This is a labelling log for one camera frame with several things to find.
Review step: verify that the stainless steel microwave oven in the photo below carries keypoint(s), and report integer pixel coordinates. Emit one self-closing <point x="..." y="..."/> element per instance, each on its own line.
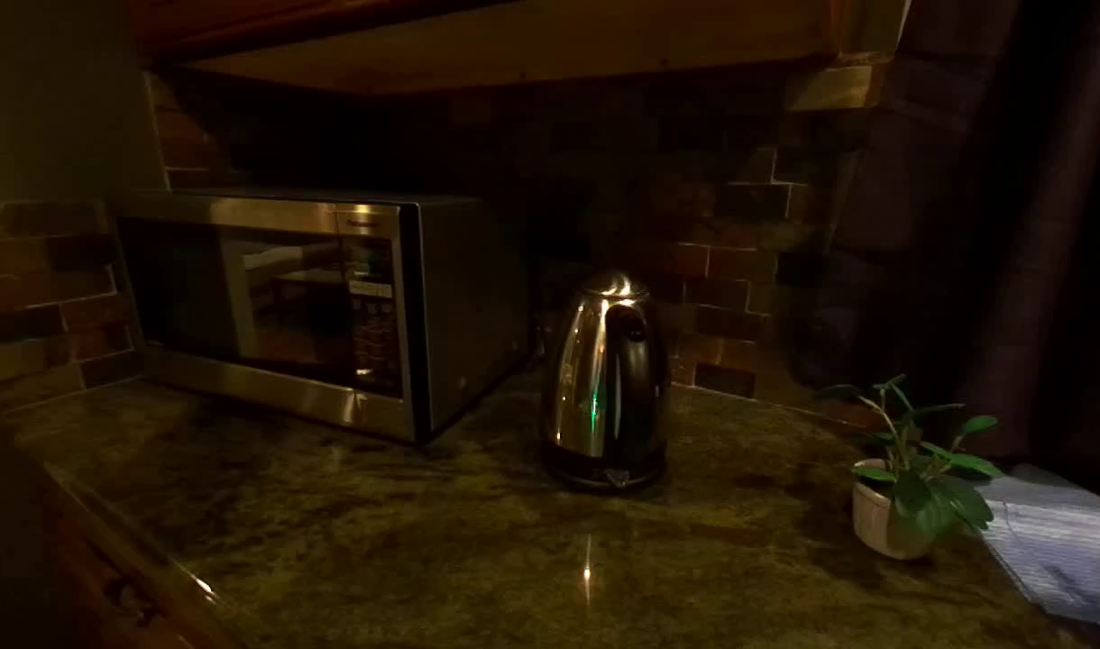
<point x="365" y="313"/>

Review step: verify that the light blue cloth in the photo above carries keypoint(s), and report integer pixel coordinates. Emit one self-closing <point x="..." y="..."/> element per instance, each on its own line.
<point x="1047" y="540"/>

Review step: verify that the small potted green plant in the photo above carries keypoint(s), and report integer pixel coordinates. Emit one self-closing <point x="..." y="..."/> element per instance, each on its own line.
<point x="922" y="483"/>

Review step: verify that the wooden lower cabinet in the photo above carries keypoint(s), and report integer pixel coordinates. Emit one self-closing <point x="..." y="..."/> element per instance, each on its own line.
<point x="72" y="575"/>

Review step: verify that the black round kettle base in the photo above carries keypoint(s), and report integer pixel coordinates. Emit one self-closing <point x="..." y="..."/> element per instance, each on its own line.
<point x="603" y="478"/>

